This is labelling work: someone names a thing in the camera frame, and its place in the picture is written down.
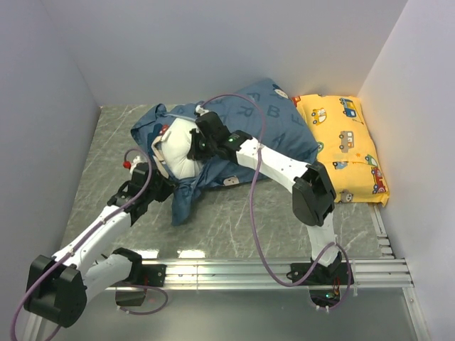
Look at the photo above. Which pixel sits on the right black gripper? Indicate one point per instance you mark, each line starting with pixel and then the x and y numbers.
pixel 195 153

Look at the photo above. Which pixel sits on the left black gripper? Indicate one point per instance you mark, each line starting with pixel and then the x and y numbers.
pixel 169 186

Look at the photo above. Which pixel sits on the white pillow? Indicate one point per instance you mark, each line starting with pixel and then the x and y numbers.
pixel 171 148

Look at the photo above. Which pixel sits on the blue cartoon mouse pillowcase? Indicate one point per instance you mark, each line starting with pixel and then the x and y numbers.
pixel 262 110

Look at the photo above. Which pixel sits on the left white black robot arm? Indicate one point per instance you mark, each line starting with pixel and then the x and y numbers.
pixel 60 286

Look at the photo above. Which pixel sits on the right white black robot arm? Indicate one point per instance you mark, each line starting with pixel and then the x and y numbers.
pixel 313 195

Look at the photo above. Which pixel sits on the yellow car print pillow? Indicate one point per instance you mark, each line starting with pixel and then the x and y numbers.
pixel 345 147

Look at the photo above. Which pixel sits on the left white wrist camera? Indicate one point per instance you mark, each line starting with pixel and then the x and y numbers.
pixel 131 165

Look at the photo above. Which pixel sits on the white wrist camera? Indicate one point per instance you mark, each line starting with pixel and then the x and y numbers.
pixel 131 165
pixel 200 110

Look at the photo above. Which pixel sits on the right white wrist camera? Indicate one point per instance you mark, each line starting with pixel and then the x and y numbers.
pixel 200 110

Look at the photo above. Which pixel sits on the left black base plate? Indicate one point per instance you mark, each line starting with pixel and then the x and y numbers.
pixel 146 275

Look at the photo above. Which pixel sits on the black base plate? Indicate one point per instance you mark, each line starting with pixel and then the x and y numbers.
pixel 146 275
pixel 321 276

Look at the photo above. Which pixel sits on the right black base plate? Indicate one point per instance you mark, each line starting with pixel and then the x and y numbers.
pixel 321 276

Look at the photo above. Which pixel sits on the aluminium mounting rail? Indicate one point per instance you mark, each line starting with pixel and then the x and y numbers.
pixel 249 274

